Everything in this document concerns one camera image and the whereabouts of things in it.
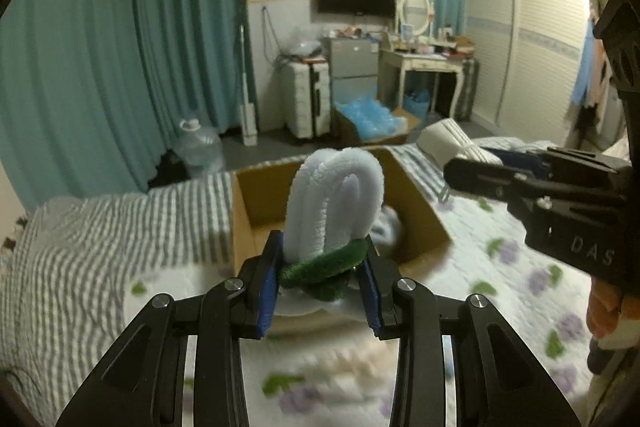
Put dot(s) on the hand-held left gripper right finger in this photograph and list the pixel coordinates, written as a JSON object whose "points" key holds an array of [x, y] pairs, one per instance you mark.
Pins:
{"points": [[373, 299]]}

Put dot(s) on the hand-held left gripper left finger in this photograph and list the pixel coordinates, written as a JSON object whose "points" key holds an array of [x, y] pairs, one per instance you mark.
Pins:
{"points": [[267, 294]]}

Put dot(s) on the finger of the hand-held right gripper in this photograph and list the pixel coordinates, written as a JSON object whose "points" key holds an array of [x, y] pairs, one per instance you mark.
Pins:
{"points": [[487, 184], [517, 161]]}

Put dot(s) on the brown cardboard box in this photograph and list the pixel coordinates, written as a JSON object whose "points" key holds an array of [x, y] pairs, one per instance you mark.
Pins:
{"points": [[260, 194]]}

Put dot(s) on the pale blue and green plush toy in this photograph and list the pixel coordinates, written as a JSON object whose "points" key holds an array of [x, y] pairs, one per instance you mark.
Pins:
{"points": [[325, 197]]}

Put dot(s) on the folded white cloth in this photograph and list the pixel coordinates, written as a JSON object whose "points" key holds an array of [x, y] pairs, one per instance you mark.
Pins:
{"points": [[450, 139]]}

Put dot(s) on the white fluffy plush toy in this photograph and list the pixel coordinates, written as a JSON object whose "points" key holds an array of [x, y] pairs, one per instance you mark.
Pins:
{"points": [[389, 229]]}

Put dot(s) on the white floral blanket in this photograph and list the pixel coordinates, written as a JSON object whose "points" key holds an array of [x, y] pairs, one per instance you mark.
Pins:
{"points": [[490, 267]]}

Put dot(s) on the orange cloth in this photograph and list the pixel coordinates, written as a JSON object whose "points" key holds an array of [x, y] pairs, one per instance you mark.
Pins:
{"points": [[606, 309]]}

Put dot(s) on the blue bin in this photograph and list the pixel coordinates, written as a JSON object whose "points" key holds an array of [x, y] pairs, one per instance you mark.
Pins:
{"points": [[417, 102]]}

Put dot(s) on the hanging blue garment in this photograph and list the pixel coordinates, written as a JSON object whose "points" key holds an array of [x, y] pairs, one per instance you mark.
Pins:
{"points": [[582, 72]]}

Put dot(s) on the hanging peach garment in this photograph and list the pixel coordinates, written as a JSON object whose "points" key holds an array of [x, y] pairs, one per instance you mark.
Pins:
{"points": [[602, 82]]}

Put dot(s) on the white wardrobe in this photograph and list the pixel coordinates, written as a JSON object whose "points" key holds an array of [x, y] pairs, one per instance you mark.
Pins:
{"points": [[525, 42]]}

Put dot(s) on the cardboard box of blue bags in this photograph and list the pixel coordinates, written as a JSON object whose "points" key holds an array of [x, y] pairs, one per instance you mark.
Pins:
{"points": [[372, 122]]}

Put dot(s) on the white dressing table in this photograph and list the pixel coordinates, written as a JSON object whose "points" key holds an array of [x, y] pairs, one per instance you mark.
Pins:
{"points": [[415, 63]]}

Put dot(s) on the clear water jug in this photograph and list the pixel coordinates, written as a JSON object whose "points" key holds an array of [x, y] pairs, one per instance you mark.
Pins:
{"points": [[200, 152]]}

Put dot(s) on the dark cloth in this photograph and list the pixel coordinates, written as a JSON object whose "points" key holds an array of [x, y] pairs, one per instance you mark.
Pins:
{"points": [[167, 169]]}

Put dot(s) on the grey mini fridge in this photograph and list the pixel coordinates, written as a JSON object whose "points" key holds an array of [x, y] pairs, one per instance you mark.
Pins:
{"points": [[352, 72]]}

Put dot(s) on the white mop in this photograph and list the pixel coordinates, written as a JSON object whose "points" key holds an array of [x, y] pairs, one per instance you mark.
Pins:
{"points": [[247, 117]]}

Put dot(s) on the grey striped bed sheet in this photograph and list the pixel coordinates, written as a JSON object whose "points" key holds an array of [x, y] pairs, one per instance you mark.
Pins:
{"points": [[90, 257]]}

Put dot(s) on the oval white mirror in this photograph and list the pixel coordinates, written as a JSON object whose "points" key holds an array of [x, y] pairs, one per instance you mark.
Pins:
{"points": [[416, 9]]}

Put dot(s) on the white suitcase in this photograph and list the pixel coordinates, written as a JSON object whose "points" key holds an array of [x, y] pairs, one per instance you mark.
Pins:
{"points": [[305, 99]]}

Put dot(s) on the clear plastic bag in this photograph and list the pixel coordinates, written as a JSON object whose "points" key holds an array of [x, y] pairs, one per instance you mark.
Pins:
{"points": [[300, 44]]}

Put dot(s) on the wide teal curtain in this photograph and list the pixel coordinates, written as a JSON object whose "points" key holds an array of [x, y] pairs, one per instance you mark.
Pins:
{"points": [[115, 57]]}

